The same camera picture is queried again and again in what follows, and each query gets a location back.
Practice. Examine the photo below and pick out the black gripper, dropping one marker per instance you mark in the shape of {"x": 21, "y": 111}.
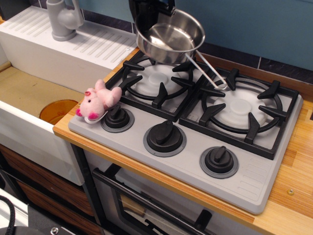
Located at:
{"x": 138, "y": 7}

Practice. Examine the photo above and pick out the stainless steel pan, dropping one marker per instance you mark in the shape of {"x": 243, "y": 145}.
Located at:
{"x": 173, "y": 40}

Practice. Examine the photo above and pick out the pink stuffed pig toy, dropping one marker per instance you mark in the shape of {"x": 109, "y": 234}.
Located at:
{"x": 98, "y": 100}

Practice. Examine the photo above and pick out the black left stove knob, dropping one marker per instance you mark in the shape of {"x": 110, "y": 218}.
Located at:
{"x": 117, "y": 120}

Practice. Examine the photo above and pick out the black stove knob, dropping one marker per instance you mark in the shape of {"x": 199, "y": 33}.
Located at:
{"x": 219, "y": 162}
{"x": 164, "y": 140}
{"x": 117, "y": 120}

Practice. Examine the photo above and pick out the black middle stove knob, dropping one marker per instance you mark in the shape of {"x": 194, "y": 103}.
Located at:
{"x": 164, "y": 140}

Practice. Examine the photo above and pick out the grey toy stove top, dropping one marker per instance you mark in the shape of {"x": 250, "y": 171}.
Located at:
{"x": 248, "y": 189}

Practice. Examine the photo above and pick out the black right stove knob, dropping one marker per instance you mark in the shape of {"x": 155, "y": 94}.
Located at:
{"x": 219, "y": 162}

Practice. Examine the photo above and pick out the grey toy faucet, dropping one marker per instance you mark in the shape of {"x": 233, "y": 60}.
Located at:
{"x": 64, "y": 22}

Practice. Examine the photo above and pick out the black left burner grate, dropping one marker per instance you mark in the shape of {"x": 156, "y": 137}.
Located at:
{"x": 157, "y": 89}

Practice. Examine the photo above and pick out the black burner grate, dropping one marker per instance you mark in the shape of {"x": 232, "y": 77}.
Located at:
{"x": 251, "y": 114}
{"x": 157, "y": 89}

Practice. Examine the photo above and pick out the white toy sink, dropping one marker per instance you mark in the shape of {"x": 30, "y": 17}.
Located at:
{"x": 36, "y": 70}

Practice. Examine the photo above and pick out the orange plastic plate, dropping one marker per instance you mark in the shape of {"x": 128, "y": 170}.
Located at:
{"x": 55, "y": 111}

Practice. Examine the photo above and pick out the black right burner grate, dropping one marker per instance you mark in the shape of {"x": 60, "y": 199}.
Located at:
{"x": 251, "y": 114}

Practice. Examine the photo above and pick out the toy oven door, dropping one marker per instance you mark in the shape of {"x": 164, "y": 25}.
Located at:
{"x": 142, "y": 207}

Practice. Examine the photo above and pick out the wooden drawer front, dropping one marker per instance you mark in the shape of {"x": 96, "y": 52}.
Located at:
{"x": 59, "y": 186}

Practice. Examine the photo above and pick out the teal wall cabinet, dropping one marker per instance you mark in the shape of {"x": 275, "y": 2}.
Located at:
{"x": 281, "y": 30}

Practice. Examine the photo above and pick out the black oven door handle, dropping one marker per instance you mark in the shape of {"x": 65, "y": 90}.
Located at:
{"x": 108, "y": 178}

